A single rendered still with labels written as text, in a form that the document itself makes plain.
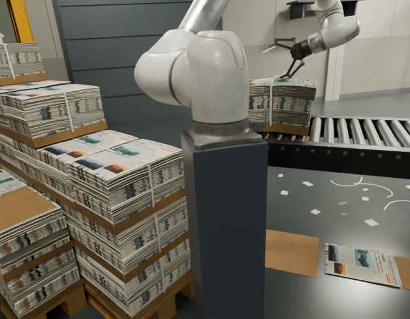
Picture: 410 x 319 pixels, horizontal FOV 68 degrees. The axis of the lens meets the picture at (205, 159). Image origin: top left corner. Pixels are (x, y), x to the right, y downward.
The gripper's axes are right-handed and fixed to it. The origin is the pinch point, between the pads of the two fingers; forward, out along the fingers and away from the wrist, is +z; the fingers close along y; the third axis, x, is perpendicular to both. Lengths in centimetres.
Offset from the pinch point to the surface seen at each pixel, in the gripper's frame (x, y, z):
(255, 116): -14.7, 19.5, 12.2
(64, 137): -53, -10, 92
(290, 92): -13.9, 14.9, -6.6
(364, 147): -24, 47, -28
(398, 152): -26, 52, -39
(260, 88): -13.6, 8.2, 5.1
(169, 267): -62, 64, 62
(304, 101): -13.9, 21.3, -10.9
